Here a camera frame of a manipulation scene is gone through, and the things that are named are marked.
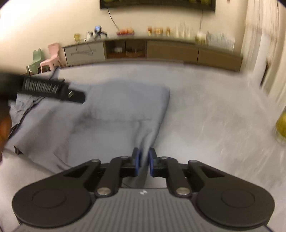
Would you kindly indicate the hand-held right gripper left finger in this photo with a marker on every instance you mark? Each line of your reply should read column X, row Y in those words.
column 136, row 162

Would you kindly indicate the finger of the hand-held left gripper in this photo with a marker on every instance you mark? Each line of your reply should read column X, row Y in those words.
column 77, row 96

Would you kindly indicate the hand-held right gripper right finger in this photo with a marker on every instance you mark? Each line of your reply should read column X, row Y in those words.
column 152, row 162

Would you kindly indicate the grey pants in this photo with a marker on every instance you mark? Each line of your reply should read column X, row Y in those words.
column 100, row 125

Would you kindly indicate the green plastic child chair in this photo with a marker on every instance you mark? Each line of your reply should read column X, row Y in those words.
column 35, row 61

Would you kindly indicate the pink plastic child chair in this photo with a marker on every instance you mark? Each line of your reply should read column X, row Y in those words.
column 52, row 59

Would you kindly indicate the plate of red fruit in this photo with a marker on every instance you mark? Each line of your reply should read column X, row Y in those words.
column 125, row 31

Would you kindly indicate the amber candle holder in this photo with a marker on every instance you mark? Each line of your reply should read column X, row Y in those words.
column 149, row 31
column 168, row 31

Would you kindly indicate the long low sideboard cabinet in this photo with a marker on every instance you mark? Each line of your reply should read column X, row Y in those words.
column 169, row 52

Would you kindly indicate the gold incense bowl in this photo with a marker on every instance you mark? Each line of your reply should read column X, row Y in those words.
column 158, row 31

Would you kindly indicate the television with patterned cover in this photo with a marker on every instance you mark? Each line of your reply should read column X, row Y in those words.
column 156, row 4

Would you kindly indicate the cluster of clear glasses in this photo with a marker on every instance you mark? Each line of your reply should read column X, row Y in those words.
column 184, row 31

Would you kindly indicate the glass tea jar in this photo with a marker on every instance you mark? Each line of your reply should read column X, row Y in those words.
column 281, row 128

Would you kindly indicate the gold tissue box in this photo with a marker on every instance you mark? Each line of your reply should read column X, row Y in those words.
column 200, row 38

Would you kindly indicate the grey storage box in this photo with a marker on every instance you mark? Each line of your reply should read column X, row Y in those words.
column 221, row 41

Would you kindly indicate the cream curtain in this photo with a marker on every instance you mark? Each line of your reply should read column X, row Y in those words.
column 263, row 44

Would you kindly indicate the small camera on stand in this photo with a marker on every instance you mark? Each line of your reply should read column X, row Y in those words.
column 99, row 31

